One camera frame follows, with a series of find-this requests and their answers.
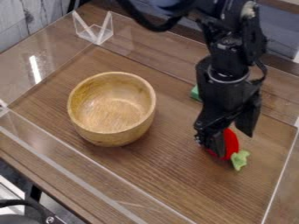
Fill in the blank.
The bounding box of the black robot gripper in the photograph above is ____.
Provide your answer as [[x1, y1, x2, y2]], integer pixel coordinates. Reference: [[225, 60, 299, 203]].
[[194, 57, 264, 158]]

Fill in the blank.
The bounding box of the red plush strawberry toy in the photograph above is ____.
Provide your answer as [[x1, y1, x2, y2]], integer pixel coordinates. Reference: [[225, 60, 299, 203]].
[[221, 129, 250, 172]]

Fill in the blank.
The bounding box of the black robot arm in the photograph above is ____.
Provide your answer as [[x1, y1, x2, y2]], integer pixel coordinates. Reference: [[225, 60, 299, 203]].
[[117, 0, 268, 158]]

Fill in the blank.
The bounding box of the green rectangular block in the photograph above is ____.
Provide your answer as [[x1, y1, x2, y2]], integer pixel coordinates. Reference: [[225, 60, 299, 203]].
[[192, 85, 202, 102]]

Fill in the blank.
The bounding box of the wooden bowl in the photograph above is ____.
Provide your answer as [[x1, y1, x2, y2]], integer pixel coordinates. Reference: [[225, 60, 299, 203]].
[[67, 72, 157, 147]]

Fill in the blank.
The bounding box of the black table leg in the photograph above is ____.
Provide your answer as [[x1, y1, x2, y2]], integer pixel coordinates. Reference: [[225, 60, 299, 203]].
[[30, 185, 43, 201]]

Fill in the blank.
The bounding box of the clear acrylic tray wall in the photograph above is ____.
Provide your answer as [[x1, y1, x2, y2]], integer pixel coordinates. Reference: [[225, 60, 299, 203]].
[[0, 102, 196, 224]]

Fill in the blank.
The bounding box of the black cable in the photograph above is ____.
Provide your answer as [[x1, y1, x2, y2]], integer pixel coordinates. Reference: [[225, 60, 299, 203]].
[[0, 199, 45, 224]]

